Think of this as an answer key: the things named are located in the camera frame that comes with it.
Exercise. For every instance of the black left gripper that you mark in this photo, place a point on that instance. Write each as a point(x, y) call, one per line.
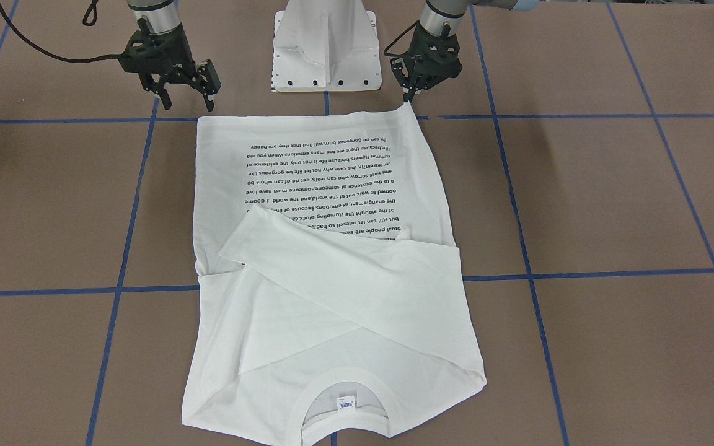
point(436, 51)

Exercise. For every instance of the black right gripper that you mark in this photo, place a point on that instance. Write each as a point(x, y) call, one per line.
point(174, 56)

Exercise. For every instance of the white long-sleeve printed shirt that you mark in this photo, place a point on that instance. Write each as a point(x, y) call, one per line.
point(331, 290)

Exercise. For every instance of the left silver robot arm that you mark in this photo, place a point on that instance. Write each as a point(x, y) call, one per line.
point(436, 13)

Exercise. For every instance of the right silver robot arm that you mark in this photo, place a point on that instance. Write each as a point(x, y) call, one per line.
point(156, 17)

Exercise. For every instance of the white central pedestal column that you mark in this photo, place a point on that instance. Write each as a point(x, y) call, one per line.
point(325, 46)

